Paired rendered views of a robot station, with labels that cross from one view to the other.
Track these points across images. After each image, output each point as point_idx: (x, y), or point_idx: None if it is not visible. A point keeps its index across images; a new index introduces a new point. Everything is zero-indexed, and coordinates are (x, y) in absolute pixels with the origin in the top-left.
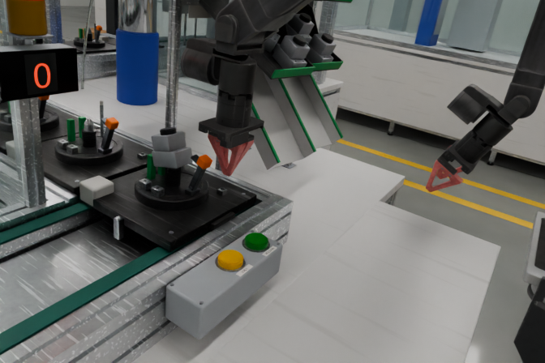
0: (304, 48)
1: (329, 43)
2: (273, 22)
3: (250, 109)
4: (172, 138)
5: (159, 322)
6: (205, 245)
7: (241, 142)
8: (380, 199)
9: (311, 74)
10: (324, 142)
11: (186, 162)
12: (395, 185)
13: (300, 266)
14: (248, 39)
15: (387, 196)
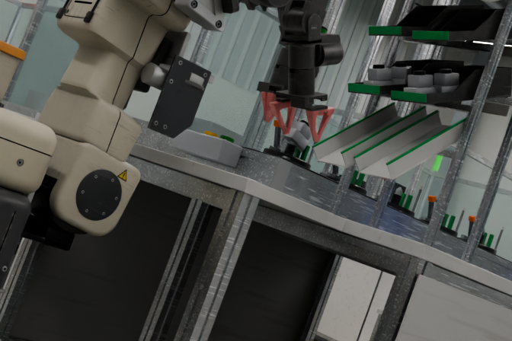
0: (372, 68)
1: (413, 74)
2: (280, 18)
3: (276, 74)
4: (296, 122)
5: (187, 155)
6: None
7: (263, 89)
8: (349, 220)
9: (446, 129)
10: (387, 175)
11: (288, 135)
12: (392, 234)
13: None
14: (283, 33)
15: (366, 232)
